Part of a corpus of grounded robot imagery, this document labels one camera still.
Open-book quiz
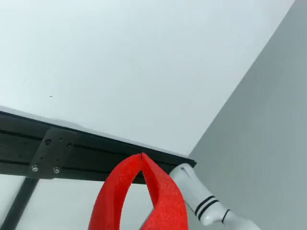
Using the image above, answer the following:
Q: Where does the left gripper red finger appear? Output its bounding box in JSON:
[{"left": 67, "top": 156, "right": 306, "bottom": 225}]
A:
[
  {"left": 140, "top": 152, "right": 189, "bottom": 230},
  {"left": 88, "top": 153, "right": 142, "bottom": 230}
]

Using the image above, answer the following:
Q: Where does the black bracket plate with screws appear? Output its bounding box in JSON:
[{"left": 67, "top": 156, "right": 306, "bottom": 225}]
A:
[{"left": 28, "top": 126, "right": 79, "bottom": 180}]

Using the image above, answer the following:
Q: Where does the black frame post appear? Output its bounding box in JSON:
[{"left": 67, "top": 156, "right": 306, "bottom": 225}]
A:
[{"left": 0, "top": 177, "right": 39, "bottom": 230}]

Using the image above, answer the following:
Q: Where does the black aluminium frame rail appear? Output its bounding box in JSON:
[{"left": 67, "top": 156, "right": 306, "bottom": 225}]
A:
[{"left": 0, "top": 105, "right": 197, "bottom": 185}]

